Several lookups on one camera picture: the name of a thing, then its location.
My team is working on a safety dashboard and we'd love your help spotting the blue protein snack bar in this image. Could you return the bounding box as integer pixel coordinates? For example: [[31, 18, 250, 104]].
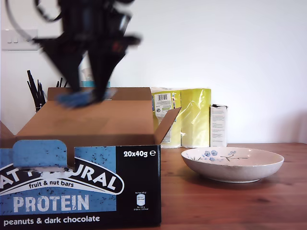
[[55, 90, 118, 109]]

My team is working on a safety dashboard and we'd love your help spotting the turquoise patterned tissue box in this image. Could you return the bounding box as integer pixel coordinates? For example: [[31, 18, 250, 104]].
[[81, 80, 111, 88]]

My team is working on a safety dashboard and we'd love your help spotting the snack bar carton box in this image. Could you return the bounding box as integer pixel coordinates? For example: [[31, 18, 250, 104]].
[[0, 87, 182, 230]]

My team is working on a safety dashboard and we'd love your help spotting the white printed small carton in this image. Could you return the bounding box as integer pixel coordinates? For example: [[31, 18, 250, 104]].
[[210, 103, 229, 148]]

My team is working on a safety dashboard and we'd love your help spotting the white floral plate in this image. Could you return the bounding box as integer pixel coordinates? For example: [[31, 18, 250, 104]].
[[180, 148, 285, 184]]

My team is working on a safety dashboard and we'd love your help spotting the yellow paper towel pack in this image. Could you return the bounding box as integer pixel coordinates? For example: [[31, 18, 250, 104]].
[[150, 87, 212, 149]]

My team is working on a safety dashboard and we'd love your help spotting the white wall switch plate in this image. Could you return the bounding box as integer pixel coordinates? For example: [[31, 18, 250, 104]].
[[1, 29, 38, 51]]

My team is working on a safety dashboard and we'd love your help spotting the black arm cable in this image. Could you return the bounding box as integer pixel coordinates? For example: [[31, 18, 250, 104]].
[[4, 0, 34, 40], [35, 0, 63, 23]]

